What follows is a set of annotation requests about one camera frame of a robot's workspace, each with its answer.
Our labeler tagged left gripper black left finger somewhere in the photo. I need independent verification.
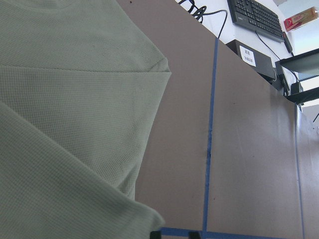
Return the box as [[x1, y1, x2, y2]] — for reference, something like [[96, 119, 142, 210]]
[[150, 231, 161, 239]]

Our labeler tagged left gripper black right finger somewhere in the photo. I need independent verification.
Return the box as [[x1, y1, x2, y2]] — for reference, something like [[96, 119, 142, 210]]
[[188, 231, 201, 239]]

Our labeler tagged olive green long-sleeve shirt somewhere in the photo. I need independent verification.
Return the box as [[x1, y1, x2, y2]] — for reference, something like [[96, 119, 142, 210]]
[[0, 0, 171, 239]]

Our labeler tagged black box with white label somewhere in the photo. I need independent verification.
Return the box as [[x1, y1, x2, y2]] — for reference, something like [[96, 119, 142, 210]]
[[226, 39, 276, 82]]

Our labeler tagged black computer keyboard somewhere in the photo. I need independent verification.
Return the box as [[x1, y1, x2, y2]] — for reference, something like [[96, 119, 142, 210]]
[[227, 0, 284, 42]]

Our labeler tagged red and tan carton box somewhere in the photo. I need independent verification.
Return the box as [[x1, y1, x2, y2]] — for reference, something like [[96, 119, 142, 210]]
[[284, 6, 319, 31]]

